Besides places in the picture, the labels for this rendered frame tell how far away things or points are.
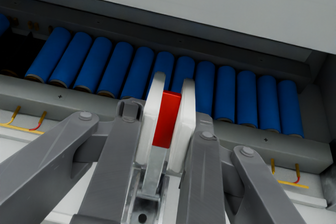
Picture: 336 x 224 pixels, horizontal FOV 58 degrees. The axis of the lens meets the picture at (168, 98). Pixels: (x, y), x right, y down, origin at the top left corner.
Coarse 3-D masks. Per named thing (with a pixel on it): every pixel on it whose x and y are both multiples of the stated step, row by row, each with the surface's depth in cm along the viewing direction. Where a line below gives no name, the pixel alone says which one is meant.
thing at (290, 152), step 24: (0, 96) 23; (24, 96) 23; (48, 96) 23; (72, 96) 24; (96, 96) 24; (216, 120) 24; (240, 144) 23; (264, 144) 24; (288, 144) 24; (312, 144) 24; (312, 168) 25
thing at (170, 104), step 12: (168, 96) 18; (180, 96) 18; (168, 108) 18; (168, 120) 18; (156, 132) 19; (168, 132) 19; (156, 144) 19; (168, 144) 19; (156, 156) 19; (156, 168) 20; (144, 180) 20; (156, 180) 20; (144, 192) 20
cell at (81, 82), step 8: (96, 40) 29; (104, 40) 29; (96, 48) 28; (104, 48) 28; (88, 56) 27; (96, 56) 27; (104, 56) 28; (88, 64) 26; (96, 64) 27; (104, 64) 28; (80, 72) 26; (88, 72) 26; (96, 72) 26; (80, 80) 25; (88, 80) 25; (96, 80) 26; (72, 88) 26; (88, 88) 25
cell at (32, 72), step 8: (56, 32) 28; (64, 32) 29; (48, 40) 28; (56, 40) 28; (64, 40) 28; (48, 48) 27; (56, 48) 27; (64, 48) 28; (40, 56) 26; (48, 56) 26; (56, 56) 27; (32, 64) 26; (40, 64) 26; (48, 64) 26; (56, 64) 27; (32, 72) 25; (40, 72) 25; (48, 72) 26; (40, 80) 26
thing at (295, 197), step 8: (0, 128) 23; (8, 128) 23; (0, 136) 23; (8, 136) 23; (16, 136) 23; (24, 136) 23; (32, 136) 23; (288, 192) 23; (296, 200) 23; (304, 200) 23; (312, 200) 23; (320, 200) 23
